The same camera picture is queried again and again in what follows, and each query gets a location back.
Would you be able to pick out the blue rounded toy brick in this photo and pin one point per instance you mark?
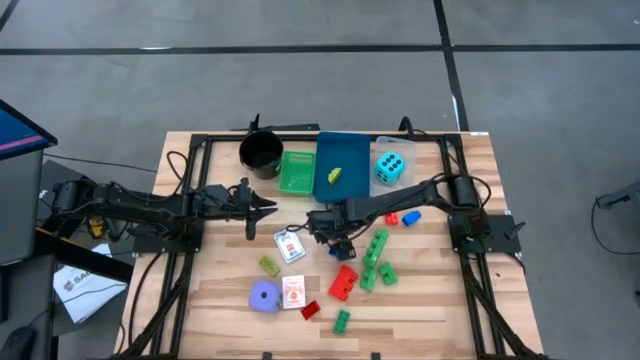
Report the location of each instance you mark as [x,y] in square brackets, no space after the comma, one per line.
[411,218]

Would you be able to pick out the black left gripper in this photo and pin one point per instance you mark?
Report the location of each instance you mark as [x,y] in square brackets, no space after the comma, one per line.
[237,205]

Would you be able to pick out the small red toy brick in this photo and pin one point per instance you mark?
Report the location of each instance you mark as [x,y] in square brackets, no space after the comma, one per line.
[392,219]

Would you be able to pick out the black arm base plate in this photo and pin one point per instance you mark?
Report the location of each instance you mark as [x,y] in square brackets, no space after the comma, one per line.
[150,245]
[500,240]

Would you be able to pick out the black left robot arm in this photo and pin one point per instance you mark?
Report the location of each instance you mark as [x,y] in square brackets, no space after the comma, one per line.
[150,210]

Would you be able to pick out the black computer mouse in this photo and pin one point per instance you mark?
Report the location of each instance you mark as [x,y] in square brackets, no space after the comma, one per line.
[17,344]

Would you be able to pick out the cyan foam die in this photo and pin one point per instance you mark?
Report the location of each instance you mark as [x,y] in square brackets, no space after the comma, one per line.
[390,167]

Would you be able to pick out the red sloped toy brick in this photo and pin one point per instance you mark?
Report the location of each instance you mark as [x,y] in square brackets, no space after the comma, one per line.
[310,310]

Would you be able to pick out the large red toy brick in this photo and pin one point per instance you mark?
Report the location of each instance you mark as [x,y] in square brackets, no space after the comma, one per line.
[343,283]

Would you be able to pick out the grey equipment piece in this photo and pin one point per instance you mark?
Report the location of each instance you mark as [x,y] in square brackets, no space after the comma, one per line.
[625,192]

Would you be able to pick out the blue plastic bin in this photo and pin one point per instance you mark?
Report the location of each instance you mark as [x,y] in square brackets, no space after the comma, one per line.
[350,150]

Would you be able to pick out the yellow black hand tool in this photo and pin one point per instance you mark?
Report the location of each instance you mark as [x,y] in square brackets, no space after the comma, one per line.
[95,227]

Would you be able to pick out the lime flat toy brick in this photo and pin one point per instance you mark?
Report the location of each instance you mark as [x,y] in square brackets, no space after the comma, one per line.
[269,266]

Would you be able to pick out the green plastic basket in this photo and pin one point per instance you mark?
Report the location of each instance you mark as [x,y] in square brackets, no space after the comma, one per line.
[297,172]

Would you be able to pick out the clear plastic bin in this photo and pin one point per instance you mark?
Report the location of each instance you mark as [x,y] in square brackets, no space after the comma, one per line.
[395,144]

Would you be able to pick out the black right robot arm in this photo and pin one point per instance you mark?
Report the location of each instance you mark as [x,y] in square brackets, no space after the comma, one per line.
[400,197]

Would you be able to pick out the long green toy brick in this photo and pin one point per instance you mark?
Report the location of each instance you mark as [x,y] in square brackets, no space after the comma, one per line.
[375,248]

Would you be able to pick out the black side desk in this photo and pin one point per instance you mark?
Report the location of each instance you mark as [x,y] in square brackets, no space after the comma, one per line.
[30,300]

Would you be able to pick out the olive green toy brick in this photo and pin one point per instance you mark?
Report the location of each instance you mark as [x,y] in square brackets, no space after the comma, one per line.
[334,175]

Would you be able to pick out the red white playing card box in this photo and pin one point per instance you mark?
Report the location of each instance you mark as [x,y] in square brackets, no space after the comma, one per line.
[293,291]

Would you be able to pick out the dark green toy brick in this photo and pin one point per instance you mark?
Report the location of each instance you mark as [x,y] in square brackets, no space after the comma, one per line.
[342,322]

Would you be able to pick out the purple foam die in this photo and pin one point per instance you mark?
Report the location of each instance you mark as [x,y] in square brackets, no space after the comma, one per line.
[264,296]

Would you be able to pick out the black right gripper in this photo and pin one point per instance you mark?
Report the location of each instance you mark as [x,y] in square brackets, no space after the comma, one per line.
[330,222]

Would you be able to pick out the grey monitor blue screen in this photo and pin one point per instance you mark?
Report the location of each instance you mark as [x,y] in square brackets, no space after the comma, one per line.
[15,135]

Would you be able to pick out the black round cup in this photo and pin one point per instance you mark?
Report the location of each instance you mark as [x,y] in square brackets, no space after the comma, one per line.
[260,150]

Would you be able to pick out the white printed paper sheet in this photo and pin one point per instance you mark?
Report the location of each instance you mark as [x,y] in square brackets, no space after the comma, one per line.
[85,295]

